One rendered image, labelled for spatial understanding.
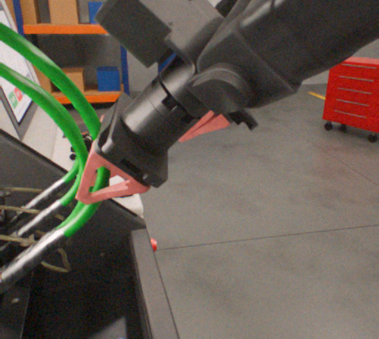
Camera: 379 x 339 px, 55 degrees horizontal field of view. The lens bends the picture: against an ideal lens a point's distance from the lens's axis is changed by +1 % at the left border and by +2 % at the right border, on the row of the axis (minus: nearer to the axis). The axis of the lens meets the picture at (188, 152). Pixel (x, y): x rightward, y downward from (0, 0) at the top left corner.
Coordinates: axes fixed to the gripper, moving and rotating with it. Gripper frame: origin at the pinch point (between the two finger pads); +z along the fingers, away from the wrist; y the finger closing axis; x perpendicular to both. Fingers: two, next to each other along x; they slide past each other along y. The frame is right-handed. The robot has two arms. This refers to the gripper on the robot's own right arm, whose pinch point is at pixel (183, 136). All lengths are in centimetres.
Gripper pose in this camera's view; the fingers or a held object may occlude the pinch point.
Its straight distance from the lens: 52.0
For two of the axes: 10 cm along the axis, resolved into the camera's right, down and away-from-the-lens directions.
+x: 0.2, 3.7, -9.3
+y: -6.9, -6.7, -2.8
